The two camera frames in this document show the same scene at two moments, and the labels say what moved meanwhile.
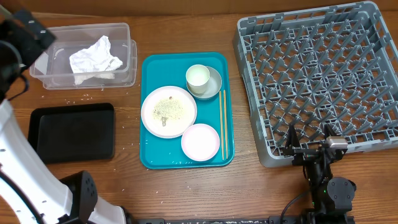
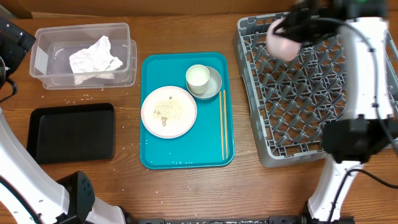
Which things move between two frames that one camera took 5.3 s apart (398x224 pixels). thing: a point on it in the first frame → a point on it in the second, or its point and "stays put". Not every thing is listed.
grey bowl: (214, 86) stays put
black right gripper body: (305, 156) → (306, 26)
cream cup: (197, 76) stays put
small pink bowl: (200, 142) → (280, 46)
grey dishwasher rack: (336, 66) stays put
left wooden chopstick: (221, 121) stays put
